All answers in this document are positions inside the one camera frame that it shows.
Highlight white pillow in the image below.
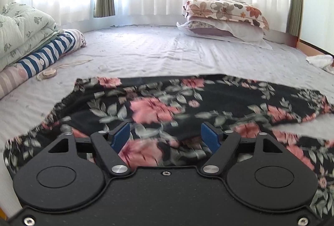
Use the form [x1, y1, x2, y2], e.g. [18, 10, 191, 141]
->
[176, 19, 273, 50]

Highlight light grey bed sheet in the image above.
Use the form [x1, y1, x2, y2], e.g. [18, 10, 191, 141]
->
[0, 23, 334, 213]

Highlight blue striped cushion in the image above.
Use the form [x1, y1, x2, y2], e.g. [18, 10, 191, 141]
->
[19, 32, 79, 78]

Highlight green floral folded quilt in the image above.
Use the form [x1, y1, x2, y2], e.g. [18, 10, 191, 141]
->
[0, 2, 64, 71]

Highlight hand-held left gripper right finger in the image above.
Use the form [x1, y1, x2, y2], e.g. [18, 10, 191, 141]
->
[200, 122, 288, 177]

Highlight beige corded round pendant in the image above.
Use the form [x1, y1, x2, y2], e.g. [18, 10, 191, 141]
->
[37, 59, 93, 81]

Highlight wooden baseboard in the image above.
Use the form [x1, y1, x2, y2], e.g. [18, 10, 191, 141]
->
[296, 38, 334, 57]

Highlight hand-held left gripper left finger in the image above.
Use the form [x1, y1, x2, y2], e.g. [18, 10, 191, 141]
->
[45, 122, 132, 177]

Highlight black floral pants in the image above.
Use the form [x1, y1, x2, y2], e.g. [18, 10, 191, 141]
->
[3, 73, 334, 218]

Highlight crumpled white cloth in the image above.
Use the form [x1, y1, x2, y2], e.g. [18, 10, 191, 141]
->
[306, 54, 334, 71]

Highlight floral pillow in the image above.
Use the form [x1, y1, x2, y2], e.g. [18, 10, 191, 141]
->
[182, 0, 270, 31]

